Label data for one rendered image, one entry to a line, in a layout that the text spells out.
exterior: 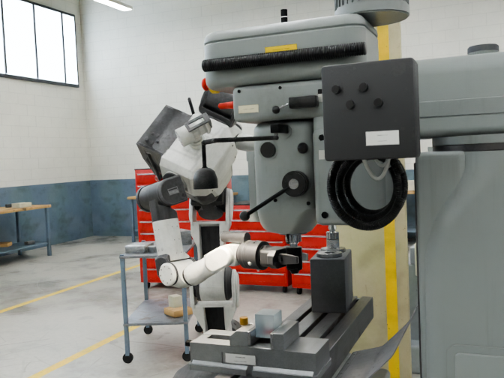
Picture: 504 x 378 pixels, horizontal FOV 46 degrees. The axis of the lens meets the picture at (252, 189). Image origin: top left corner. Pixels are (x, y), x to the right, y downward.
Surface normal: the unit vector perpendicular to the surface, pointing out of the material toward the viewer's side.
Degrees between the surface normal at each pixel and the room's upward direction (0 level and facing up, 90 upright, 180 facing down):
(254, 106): 90
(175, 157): 57
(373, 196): 90
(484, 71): 90
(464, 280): 88
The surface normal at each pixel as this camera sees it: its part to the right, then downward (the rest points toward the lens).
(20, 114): 0.93, -0.02
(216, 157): 0.54, -0.07
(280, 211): -0.34, 0.38
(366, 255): -0.37, 0.07
